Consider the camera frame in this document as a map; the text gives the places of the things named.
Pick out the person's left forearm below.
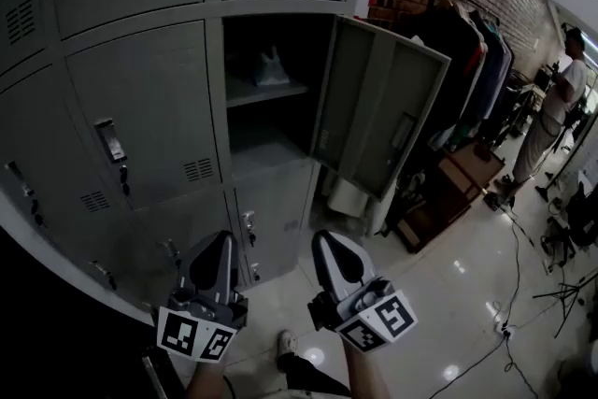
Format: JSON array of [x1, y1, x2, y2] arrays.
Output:
[[184, 357, 225, 399]]

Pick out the black floor cable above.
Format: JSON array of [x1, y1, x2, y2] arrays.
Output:
[[429, 209, 543, 399]]

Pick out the row of dark hanging clothes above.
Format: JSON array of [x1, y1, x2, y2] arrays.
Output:
[[396, 0, 515, 150]]

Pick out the grey locker door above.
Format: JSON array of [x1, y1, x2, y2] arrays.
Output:
[[307, 13, 453, 202]]

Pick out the person's dark shorts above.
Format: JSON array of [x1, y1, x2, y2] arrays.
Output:
[[281, 352, 352, 398]]

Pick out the black box with metal edge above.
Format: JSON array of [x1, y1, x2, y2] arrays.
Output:
[[139, 352, 186, 399]]

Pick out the person's right grey shoe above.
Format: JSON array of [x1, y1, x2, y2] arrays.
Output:
[[278, 329, 299, 365]]

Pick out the white plastic bag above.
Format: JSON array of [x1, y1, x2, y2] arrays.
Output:
[[254, 45, 292, 88]]

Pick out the grey metal locker cabinet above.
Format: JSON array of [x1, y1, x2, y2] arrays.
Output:
[[0, 0, 375, 314]]

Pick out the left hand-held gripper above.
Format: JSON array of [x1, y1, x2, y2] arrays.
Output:
[[155, 232, 249, 363]]

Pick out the recessed metal door handle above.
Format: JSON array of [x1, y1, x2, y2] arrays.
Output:
[[91, 260, 118, 291], [93, 119, 127, 163], [4, 161, 34, 197]]

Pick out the brown wooden crate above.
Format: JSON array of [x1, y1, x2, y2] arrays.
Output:
[[396, 144, 508, 254]]

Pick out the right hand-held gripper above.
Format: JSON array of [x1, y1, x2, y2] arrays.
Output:
[[306, 230, 419, 355]]

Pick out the person's right forearm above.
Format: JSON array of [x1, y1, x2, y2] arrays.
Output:
[[338, 335, 389, 399]]

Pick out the metal door lock with key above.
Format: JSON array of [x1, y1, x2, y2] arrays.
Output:
[[241, 210, 257, 248]]

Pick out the black tripod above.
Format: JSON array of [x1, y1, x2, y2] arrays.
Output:
[[532, 270, 598, 340]]

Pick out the pile of black equipment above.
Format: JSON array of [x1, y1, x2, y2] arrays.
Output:
[[541, 181, 598, 267]]

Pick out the white fabric bundle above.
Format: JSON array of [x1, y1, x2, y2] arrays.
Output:
[[325, 175, 390, 237]]

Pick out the cluttered work table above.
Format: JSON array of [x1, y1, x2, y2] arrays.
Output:
[[511, 69, 552, 136]]

